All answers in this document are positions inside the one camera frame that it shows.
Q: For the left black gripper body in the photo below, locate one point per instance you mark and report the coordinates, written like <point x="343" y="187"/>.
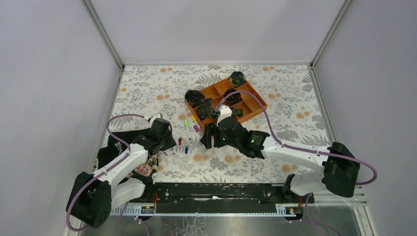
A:
<point x="166" y="140"/>

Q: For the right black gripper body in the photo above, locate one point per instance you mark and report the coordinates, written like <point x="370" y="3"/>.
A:
<point x="212" y="135"/>

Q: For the magenta pen cap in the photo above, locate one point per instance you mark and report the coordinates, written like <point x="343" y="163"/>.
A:
<point x="196" y="129"/>

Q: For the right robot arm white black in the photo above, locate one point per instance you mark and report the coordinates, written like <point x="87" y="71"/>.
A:
<point x="332" y="168"/>

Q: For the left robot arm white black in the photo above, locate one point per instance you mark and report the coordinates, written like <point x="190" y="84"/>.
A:
<point x="127" y="169"/>

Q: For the unrolled dark patterned tie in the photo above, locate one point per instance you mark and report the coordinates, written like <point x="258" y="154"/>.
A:
<point x="205" y="110"/>

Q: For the orange compartment tray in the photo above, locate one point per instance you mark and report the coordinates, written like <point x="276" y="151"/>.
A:
<point x="252" y="103"/>

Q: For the rolled dark tie centre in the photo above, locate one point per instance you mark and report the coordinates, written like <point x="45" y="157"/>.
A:
<point x="232" y="97"/>

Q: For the rolled dark tie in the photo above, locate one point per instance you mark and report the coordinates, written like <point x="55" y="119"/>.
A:
<point x="194" y="98"/>
<point x="237" y="79"/>
<point x="232" y="97"/>

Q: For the rolled dark tie left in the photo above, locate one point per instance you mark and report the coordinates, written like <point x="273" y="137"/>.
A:
<point x="194" y="98"/>

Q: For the black floral cloth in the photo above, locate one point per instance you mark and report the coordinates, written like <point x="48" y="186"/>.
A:
<point x="115" y="148"/>

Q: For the rolled dark tie top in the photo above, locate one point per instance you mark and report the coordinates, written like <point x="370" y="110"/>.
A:
<point x="237" y="79"/>

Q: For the floral table cloth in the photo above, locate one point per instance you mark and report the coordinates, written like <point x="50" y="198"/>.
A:
<point x="293" y="113"/>

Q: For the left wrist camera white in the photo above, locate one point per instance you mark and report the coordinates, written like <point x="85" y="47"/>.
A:
<point x="154" y="116"/>

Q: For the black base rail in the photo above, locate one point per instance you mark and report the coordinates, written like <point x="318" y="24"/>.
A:
<point x="184" y="198"/>

